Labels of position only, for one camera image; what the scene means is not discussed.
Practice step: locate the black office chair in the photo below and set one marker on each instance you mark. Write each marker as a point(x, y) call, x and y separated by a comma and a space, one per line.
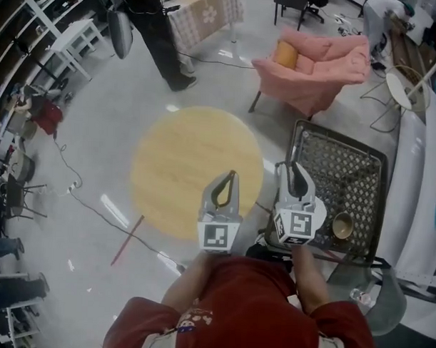
point(299, 5)

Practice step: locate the orange cushion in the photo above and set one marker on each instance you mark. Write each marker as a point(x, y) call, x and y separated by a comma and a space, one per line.
point(284, 54)

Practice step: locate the person's red shirt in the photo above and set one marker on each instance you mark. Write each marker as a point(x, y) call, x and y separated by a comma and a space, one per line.
point(249, 310)

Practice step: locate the person's beige apron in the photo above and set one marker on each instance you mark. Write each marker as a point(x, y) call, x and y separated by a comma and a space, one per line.
point(155, 346)

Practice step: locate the person's right forearm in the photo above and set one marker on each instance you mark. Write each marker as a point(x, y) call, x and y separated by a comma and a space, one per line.
point(310, 280)

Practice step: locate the red bag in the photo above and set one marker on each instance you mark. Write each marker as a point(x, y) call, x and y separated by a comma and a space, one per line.
point(48, 117)

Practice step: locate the white power strip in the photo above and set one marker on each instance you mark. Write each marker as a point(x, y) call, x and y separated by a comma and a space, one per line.
point(72, 186)

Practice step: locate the person's black trousers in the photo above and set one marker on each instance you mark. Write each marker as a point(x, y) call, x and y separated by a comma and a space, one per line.
point(265, 255)

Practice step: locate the black folding chair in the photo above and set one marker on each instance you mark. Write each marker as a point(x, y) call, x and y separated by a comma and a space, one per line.
point(15, 194)

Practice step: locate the small white table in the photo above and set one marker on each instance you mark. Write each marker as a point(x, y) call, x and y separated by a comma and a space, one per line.
point(76, 36)

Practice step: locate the brown bowl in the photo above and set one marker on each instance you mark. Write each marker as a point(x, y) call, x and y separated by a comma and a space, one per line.
point(342, 225)

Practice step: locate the person's left forearm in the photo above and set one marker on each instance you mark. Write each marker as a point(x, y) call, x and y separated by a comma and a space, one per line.
point(189, 279)

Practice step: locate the grey shell chair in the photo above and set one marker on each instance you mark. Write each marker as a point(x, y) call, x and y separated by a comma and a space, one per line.
point(384, 311)

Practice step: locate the grey hanging seat pad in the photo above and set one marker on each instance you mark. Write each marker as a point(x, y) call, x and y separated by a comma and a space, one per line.
point(120, 34)

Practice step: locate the white wooden shelf unit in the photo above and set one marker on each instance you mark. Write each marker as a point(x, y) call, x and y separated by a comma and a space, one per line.
point(31, 6)

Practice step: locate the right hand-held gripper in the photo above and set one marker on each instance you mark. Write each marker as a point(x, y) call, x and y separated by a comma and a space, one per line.
point(296, 224)

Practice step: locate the pink armchair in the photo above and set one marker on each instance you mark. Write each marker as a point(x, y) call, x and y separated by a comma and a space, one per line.
point(314, 80)

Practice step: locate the clear water bottle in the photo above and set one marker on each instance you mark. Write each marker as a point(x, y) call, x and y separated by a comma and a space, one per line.
point(361, 296)

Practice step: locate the checked cloth table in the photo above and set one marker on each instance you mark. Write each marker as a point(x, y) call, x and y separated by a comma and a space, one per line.
point(209, 16)

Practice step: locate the black lattice cart basket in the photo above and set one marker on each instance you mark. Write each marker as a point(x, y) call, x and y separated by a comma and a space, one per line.
point(346, 174)

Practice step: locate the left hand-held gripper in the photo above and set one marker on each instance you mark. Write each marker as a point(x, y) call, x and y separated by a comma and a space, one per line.
point(217, 235)

